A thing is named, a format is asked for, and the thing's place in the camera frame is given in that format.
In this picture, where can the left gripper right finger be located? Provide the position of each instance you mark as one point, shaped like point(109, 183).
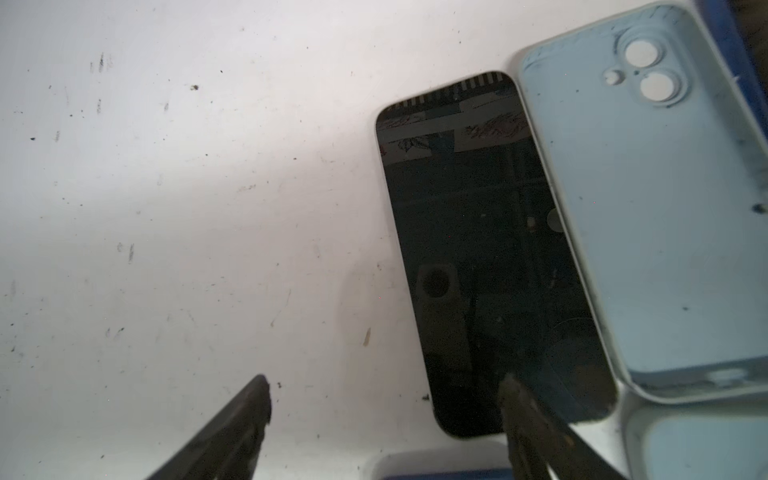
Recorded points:
point(542, 445)

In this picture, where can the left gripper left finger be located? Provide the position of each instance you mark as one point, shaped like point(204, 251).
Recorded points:
point(228, 446)

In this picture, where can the light-blue case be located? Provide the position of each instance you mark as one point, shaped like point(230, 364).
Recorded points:
point(709, 441)
point(659, 173)

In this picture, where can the black phone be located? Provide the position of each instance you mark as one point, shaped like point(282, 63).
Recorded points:
point(736, 27)
point(493, 283)

